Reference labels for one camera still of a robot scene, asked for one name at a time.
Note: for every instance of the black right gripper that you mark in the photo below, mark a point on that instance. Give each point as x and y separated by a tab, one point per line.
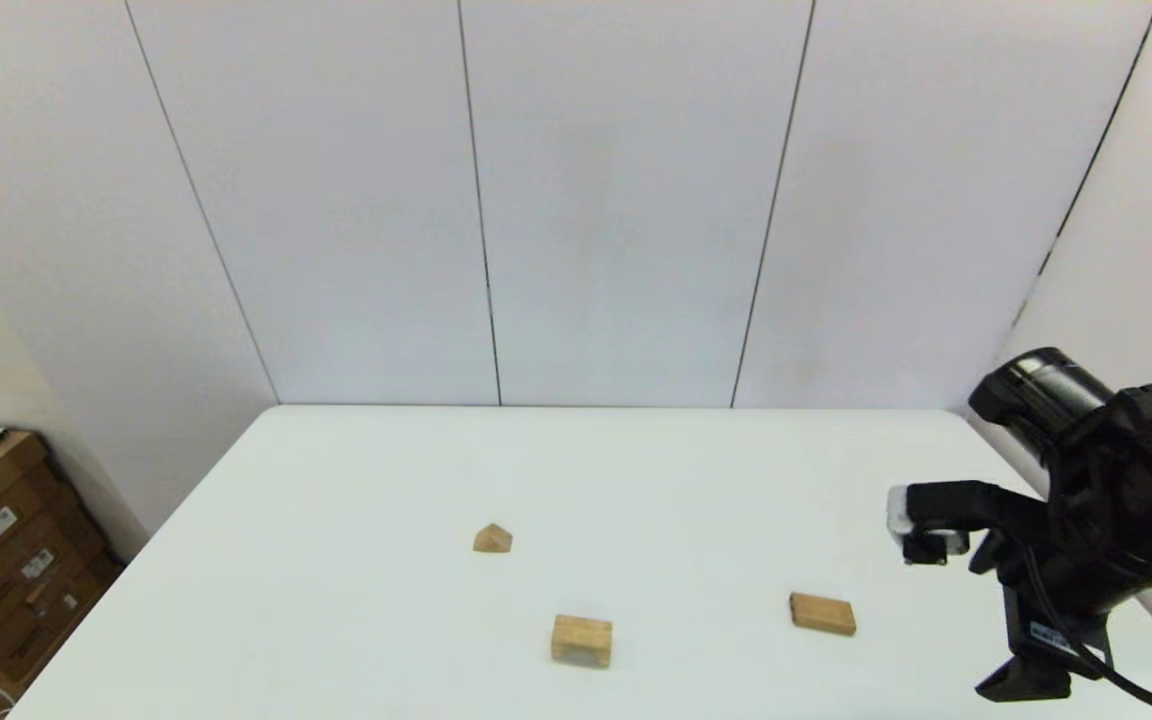
1051	630

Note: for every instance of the rectangular wooden building block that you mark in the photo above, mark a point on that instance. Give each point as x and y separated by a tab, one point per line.
823	614

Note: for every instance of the arched wooden building block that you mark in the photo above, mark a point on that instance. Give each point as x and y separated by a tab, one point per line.
582	641

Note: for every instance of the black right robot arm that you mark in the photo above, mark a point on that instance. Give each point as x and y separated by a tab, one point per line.
1136	480

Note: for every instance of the triangular wooden building block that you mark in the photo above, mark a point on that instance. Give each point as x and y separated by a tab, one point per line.
493	540

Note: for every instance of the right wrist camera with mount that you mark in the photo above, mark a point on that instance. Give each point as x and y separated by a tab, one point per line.
946	505

